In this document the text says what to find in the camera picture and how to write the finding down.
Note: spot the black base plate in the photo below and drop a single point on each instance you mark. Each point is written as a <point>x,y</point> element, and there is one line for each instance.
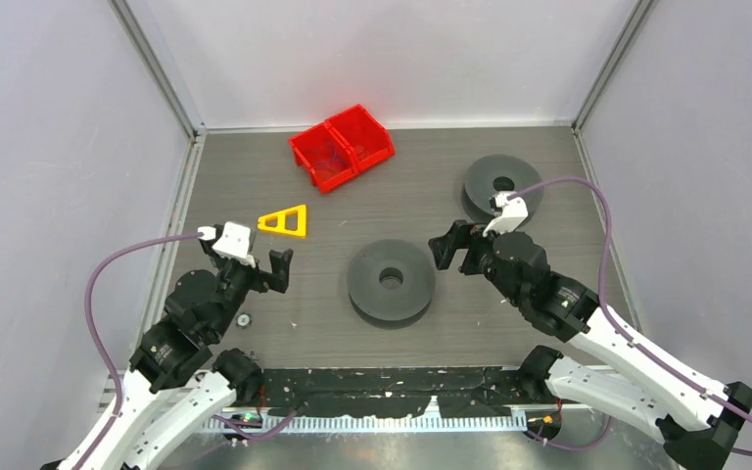
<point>384,392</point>

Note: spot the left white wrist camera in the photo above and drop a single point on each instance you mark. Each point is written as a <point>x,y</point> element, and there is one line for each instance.
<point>229,241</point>

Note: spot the red bin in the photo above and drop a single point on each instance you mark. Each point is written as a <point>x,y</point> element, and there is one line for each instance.
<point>369,140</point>
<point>325,157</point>

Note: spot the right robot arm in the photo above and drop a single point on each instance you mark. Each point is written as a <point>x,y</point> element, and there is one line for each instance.
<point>695,418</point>

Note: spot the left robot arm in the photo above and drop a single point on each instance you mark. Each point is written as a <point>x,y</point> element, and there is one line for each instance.
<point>174,383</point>

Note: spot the left red bin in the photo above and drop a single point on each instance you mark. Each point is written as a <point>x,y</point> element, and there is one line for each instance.
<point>325,157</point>

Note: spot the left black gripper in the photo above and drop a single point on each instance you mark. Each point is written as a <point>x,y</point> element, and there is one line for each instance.
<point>279,277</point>

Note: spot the right red bin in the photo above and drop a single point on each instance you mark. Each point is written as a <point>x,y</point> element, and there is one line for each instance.
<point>369,140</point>

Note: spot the small round connector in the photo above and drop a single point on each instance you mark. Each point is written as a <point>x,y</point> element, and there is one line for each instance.
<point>244,320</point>

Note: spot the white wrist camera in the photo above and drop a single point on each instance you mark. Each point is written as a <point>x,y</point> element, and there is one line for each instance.
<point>229,241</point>
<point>510,212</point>

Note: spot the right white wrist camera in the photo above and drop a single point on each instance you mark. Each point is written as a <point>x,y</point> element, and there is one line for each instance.
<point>510,212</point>

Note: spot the grey slotted cable duct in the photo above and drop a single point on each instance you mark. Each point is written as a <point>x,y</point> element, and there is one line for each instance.
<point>425,423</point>

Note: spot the yellow triangular plastic piece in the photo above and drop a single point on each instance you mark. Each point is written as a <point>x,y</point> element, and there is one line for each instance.
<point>290,222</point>

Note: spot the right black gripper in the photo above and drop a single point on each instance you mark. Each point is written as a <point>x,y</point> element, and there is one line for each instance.
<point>460,235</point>

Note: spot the grey spool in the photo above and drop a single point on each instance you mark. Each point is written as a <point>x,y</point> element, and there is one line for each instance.
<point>489,175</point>
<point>391,283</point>

